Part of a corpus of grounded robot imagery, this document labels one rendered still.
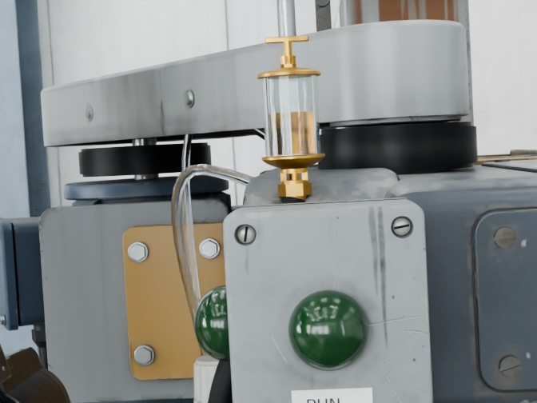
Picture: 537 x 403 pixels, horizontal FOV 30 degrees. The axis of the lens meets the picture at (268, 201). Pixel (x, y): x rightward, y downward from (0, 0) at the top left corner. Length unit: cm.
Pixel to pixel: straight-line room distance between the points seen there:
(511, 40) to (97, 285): 498
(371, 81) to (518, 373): 18
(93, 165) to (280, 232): 52
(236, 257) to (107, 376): 48
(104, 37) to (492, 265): 537
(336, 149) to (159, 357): 33
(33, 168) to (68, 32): 79
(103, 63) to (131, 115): 499
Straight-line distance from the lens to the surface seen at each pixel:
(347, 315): 36
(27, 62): 580
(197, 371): 65
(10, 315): 86
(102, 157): 88
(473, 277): 43
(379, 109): 54
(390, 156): 53
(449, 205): 43
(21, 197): 538
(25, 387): 68
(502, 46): 569
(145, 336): 82
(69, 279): 84
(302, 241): 37
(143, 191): 85
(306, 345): 36
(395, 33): 54
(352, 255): 37
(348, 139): 54
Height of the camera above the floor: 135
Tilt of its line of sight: 3 degrees down
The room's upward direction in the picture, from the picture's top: 3 degrees counter-clockwise
